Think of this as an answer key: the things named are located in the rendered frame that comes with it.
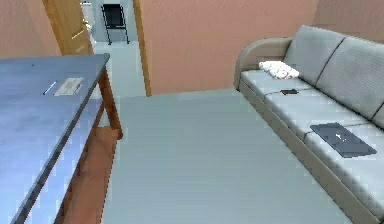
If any black folding chair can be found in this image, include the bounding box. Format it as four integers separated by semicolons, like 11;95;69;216
100;3;131;46

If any grey sofa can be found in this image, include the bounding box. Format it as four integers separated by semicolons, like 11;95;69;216
233;24;384;224

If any white pen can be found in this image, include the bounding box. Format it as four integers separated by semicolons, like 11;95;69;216
42;80;58;96

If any brown wooden room door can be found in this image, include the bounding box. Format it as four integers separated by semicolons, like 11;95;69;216
42;0;95;56

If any dark grey closed laptop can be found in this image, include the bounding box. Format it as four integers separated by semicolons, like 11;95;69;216
309;122;378;159

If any blue top wooden table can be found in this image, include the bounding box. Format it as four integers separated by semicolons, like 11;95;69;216
0;53;124;224

